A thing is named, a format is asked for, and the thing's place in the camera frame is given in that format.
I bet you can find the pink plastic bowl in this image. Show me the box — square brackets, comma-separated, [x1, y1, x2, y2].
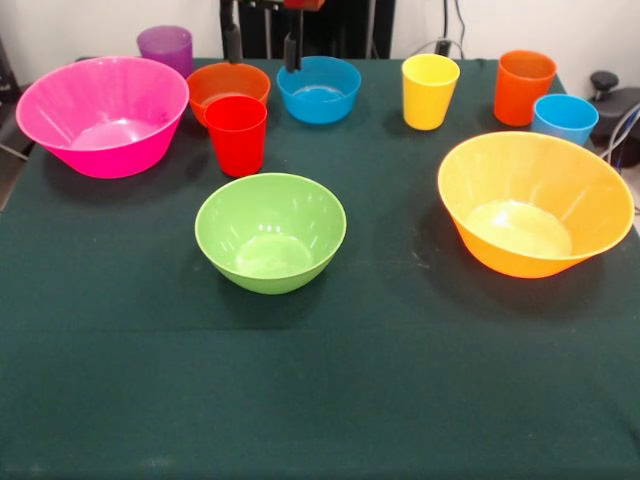
[15, 55, 191, 180]

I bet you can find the red plastic cup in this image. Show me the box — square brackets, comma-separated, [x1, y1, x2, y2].
[203, 95, 269, 178]

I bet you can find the black clamp stand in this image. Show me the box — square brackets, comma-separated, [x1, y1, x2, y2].
[588, 70, 640, 151]

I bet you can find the green plastic bowl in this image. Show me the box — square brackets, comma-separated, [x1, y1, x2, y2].
[194, 172, 348, 295]

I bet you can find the yellow plastic bowl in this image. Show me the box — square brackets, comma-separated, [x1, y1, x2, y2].
[436, 130, 635, 279]

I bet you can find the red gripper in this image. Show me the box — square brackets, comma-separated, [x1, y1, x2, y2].
[219, 0, 326, 73]

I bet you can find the grey cable bundle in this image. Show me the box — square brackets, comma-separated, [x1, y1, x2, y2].
[602, 104, 640, 174]

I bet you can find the dark green tablecloth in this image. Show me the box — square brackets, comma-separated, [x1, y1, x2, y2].
[0, 56, 640, 480]

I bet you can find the purple plastic cup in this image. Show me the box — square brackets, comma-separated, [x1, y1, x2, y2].
[137, 25, 195, 80]

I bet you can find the blue plastic bowl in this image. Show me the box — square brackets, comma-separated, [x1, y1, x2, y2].
[276, 55, 363, 125]

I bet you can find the orange plastic bowl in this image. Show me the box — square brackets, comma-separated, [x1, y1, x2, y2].
[186, 61, 272, 128]

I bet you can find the orange plastic cup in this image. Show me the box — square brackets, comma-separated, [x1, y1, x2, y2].
[493, 49, 558, 127]

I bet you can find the black wall cable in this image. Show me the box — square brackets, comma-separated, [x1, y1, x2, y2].
[414, 0, 467, 59]

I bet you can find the blue plastic cup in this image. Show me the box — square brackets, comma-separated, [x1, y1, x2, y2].
[531, 93, 600, 147]

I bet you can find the yellow plastic cup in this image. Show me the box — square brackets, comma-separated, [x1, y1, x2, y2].
[401, 53, 461, 132]

